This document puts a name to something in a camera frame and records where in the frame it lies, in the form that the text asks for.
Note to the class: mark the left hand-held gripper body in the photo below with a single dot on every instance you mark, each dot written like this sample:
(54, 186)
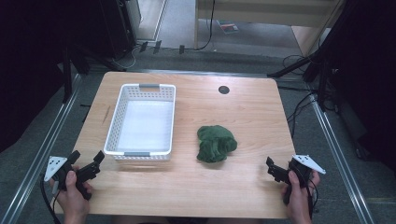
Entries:
(59, 174)

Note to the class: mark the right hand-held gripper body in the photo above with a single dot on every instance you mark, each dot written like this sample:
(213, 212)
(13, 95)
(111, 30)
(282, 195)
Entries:
(303, 169)

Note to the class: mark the green cloth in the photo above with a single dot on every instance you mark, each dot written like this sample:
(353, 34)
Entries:
(215, 143)

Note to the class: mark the white perforated plastic basket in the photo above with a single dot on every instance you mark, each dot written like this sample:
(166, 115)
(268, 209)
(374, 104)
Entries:
(146, 124)

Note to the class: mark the person's left hand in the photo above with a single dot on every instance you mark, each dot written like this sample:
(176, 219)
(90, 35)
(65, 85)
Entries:
(72, 199)

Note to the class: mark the person's right hand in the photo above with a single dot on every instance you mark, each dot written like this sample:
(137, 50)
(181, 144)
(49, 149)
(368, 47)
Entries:
(297, 199)

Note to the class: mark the black stand leg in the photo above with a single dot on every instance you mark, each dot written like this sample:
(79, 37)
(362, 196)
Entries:
(67, 74)
(291, 67)

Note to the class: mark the round black table grommet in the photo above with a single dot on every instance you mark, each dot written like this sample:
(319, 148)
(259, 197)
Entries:
(223, 90)

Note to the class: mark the black curtain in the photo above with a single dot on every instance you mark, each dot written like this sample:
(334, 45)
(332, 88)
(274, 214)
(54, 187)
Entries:
(28, 68)
(367, 77)

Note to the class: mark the black cabinet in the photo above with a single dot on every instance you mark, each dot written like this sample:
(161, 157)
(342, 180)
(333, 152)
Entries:
(120, 25)

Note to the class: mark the black floor plug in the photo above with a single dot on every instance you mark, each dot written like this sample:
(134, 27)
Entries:
(181, 49)

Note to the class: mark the colourful book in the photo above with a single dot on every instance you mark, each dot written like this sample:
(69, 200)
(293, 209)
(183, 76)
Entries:
(229, 26)

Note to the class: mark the light wooden furniture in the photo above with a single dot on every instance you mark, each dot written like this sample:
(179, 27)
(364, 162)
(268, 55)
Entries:
(267, 12)

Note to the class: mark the metal floor rail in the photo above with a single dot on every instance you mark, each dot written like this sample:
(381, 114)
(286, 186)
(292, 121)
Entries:
(339, 155)
(37, 161)

